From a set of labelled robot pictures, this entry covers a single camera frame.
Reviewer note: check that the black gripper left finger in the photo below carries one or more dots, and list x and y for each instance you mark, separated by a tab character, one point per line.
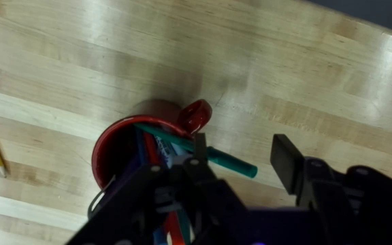
178	204

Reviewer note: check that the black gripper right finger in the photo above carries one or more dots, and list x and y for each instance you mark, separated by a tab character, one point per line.
341	199

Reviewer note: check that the green pen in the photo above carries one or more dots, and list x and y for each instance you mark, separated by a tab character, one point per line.
231	162

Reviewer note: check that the red mug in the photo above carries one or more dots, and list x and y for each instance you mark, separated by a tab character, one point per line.
110	144

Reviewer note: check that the red pen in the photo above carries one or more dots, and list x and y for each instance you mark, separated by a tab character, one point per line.
152	148

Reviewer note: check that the blue pen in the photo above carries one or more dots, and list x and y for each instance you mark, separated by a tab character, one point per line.
141	147

